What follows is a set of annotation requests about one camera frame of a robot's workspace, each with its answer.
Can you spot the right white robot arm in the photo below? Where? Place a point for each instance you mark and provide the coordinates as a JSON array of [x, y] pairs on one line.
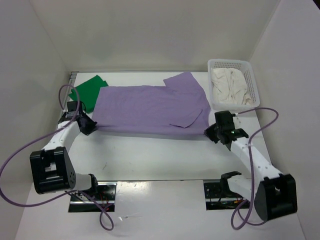
[[270, 193]]

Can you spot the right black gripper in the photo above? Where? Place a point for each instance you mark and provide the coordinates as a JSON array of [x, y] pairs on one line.
[[209, 133]]

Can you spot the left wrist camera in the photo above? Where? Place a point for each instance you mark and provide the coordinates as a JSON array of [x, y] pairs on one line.
[[236, 120]]

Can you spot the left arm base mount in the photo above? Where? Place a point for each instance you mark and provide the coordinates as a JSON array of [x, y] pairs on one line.
[[105, 197]]

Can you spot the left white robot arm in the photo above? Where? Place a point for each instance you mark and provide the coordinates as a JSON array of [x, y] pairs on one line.
[[51, 167]]

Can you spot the green t shirt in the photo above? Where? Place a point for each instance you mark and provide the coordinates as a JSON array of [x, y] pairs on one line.
[[89, 90]]

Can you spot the white plastic basket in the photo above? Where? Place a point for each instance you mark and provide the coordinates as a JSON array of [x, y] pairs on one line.
[[246, 69]]

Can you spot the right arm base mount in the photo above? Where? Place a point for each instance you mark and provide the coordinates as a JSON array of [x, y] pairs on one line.
[[216, 200]]

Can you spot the white cloth in basket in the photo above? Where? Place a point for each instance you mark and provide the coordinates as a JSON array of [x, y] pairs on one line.
[[230, 87]]

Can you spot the purple t shirt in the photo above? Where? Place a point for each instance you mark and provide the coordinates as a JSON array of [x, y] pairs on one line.
[[178, 107]]

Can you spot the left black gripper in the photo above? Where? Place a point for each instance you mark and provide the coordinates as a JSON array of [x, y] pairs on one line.
[[92, 127]]

